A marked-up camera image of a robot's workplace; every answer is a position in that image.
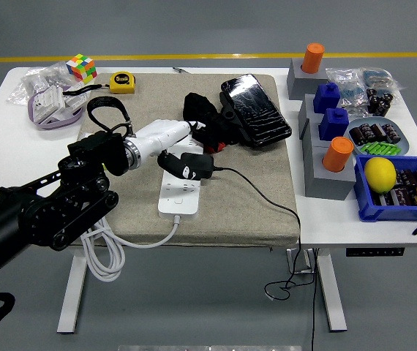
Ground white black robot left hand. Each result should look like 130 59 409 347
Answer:
132 118 206 181

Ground black power adapter plug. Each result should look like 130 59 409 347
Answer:
180 152 215 181

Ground black crumpled cloth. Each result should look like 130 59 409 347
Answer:
182 91 248 147

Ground red small object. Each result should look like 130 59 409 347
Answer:
203 140 228 154

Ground yellow tape measure, round label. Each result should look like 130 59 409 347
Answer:
61 71 138 97

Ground white power strip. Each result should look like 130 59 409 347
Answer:
157 133 206 219

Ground black phone holder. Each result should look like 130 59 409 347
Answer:
218 91 253 143

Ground small colourful puzzle cube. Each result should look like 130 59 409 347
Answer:
65 53 98 83

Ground purple tray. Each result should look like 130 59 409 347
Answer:
27 86 87 132

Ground black cracked smartphone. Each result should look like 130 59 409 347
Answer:
220 73 293 148

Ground white plastic parts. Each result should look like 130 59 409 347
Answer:
32 86 85 124

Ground grey-brown fabric mat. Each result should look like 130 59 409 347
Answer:
76 72 301 249

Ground clear plastic bags of parts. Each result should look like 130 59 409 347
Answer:
6 61 76 107

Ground white table leg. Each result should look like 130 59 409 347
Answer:
316 248 348 333
56 254 89 334

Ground blue block with knob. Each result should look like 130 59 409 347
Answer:
312 82 342 114
318 107 350 143

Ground orange cylinder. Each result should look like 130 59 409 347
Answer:
301 42 326 74
321 136 355 173

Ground large grey block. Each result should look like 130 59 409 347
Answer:
302 144 358 201

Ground clear bag of small parts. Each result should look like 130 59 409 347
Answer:
325 67 370 109

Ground black capacitor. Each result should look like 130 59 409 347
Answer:
371 123 388 142
358 123 377 142
349 126 367 146
382 123 402 144

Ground green batteries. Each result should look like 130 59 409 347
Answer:
361 141 400 156

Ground black capacitors pile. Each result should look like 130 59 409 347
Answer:
366 86 395 117

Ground yellow lemon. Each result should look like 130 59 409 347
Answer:
364 156 398 194

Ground clear bag with blue parts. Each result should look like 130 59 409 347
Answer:
360 67 405 92

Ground blue plastic bin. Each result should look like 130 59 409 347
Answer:
353 154 417 223

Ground black table control panel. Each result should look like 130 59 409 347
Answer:
346 247 405 258

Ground light blue plate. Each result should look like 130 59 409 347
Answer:
343 117 411 156

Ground dark capacitors in bin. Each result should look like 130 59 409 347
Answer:
371 167 417 208

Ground thin black adapter cord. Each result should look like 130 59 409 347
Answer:
212 166 318 301

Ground white power strip cable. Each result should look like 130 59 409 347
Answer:
79 214 182 283

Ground silver metal bracket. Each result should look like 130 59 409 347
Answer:
285 247 318 274

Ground black hanging cable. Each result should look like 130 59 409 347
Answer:
309 248 321 351

